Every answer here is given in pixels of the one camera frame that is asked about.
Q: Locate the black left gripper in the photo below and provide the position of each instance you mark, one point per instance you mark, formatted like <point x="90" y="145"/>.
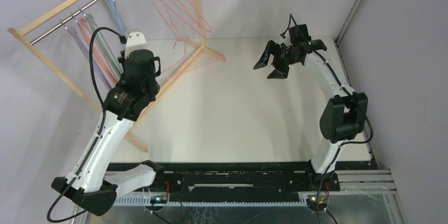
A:
<point x="123" y="72"/>

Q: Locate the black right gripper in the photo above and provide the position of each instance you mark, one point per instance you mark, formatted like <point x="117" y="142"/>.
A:
<point x="283" y="55"/>

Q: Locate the pink notched hanger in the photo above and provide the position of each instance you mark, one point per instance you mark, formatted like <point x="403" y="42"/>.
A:
<point x="185" y="20"/>

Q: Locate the green plastic hanger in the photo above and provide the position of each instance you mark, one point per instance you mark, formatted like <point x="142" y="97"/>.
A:
<point x="102" y="52"/>

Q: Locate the pink curved plastic hanger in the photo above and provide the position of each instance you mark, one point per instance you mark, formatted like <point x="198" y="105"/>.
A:
<point x="87" y="44"/>

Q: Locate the purple plastic hanger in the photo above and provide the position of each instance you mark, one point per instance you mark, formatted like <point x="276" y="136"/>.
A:
<point x="84" y="50"/>

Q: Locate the blue plastic hanger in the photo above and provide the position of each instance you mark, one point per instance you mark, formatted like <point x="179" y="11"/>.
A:
<point x="115" y="16"/>

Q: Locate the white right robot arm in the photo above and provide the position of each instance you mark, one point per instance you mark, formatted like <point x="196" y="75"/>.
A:
<point x="344" y="115"/>

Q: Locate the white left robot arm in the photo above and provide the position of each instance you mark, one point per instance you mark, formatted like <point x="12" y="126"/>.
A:
<point x="88" y="185"/>

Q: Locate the metal rack hanging rod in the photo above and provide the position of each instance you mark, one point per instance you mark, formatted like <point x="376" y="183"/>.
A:
<point x="52" y="14"/>

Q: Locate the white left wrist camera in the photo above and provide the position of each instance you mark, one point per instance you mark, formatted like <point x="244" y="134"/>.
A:
<point x="135" y="40"/>

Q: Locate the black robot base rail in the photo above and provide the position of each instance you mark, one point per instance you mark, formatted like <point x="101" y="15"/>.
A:
<point x="247" y="183"/>

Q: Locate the right aluminium frame post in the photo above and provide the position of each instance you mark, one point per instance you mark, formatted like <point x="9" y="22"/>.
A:
<point x="347" y="22"/>

